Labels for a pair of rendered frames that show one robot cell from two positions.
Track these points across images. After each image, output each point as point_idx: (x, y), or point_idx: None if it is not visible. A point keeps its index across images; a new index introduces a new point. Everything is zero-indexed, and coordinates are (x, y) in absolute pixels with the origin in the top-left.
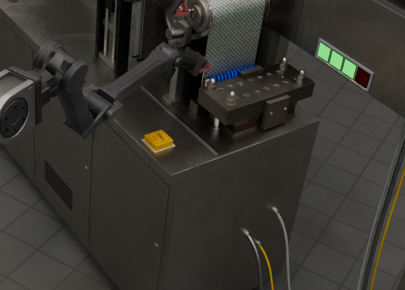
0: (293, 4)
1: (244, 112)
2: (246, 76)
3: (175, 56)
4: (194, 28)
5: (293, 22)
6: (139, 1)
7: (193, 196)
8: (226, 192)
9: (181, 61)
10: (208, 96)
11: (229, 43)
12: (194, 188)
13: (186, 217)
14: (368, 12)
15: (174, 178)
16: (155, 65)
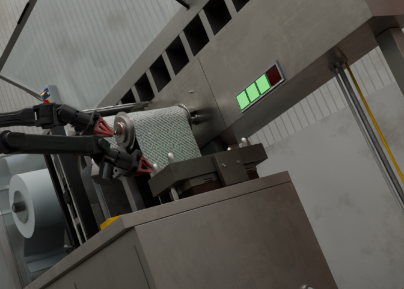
0: (207, 101)
1: (192, 167)
2: None
3: (95, 135)
4: (125, 143)
5: (216, 112)
6: (57, 124)
7: (168, 249)
8: (214, 250)
9: (106, 143)
10: (154, 176)
11: (164, 145)
12: (163, 238)
13: (174, 282)
14: (242, 28)
15: (127, 219)
16: (71, 136)
